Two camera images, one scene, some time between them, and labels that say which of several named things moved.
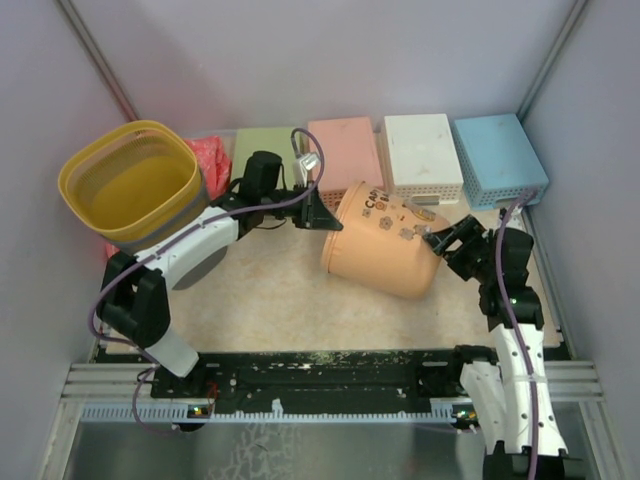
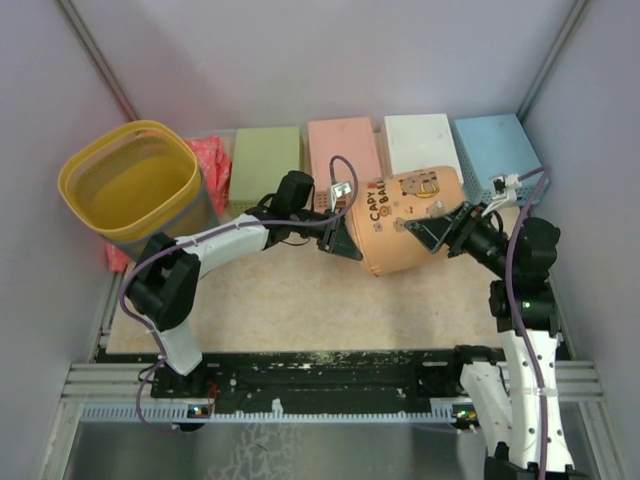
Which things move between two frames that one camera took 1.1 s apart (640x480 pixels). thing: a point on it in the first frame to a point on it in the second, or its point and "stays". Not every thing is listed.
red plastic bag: (214, 167) stays
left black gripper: (315, 214) to (336, 238)
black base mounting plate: (315, 382) stays
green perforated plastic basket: (274, 140) stays
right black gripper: (469, 231) to (434, 232)
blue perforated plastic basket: (497, 162) stays
